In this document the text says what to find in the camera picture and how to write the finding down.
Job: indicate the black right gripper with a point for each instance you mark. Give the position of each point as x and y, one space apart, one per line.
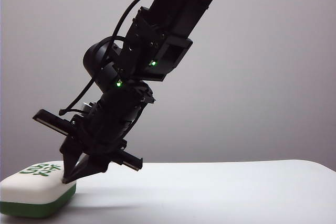
110 124

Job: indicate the white green foam mahjong tile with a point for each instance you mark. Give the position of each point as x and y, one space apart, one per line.
34 190

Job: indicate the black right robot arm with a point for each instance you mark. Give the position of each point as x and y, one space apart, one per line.
170 19

